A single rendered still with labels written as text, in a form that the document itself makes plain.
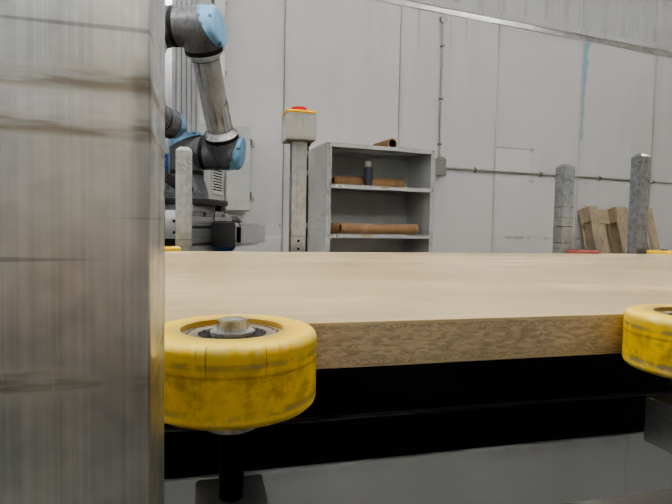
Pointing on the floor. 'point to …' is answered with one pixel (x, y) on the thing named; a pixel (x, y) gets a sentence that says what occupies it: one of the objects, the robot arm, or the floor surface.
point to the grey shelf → (370, 197)
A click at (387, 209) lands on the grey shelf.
